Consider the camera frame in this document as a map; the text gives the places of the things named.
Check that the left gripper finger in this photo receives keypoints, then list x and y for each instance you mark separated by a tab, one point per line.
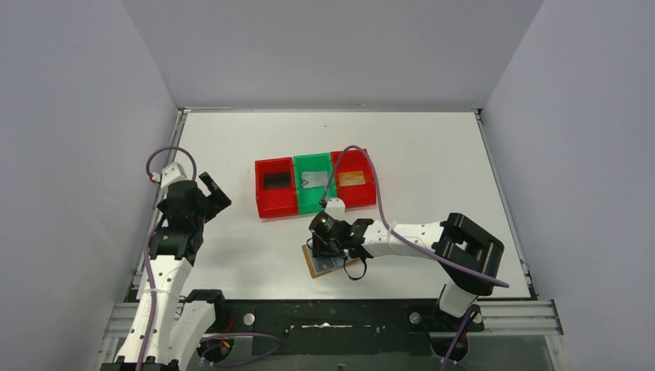
208	181
218	201

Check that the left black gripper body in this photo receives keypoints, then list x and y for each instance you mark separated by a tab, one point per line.
203	199

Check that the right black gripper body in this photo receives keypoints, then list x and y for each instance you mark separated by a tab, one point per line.
329	248

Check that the yellow leather card holder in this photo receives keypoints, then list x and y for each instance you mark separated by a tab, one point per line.
308	254

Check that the red bin with gold card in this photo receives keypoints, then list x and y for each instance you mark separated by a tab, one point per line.
356	196

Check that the red bin with black card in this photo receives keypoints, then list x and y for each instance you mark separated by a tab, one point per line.
276	194

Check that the green plastic bin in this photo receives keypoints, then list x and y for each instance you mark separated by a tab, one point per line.
308	199

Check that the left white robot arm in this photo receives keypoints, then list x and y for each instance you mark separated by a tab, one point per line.
158	338

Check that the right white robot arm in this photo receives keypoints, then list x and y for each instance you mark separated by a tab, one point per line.
469	255

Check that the silver card in bin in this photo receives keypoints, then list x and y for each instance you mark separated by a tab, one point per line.
309	180

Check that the gold card in bin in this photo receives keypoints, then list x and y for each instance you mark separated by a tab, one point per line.
352	178

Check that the black card in bin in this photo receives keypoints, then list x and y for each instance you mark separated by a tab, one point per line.
277	180

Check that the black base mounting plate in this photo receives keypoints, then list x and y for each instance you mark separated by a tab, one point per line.
362	327

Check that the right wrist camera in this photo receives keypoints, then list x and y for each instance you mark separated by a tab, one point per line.
334	207

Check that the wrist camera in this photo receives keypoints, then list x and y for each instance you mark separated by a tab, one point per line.
334	207
169	175

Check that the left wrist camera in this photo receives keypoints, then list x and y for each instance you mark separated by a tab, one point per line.
169	175

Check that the aluminium frame rail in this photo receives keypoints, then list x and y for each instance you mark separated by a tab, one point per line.
500	318

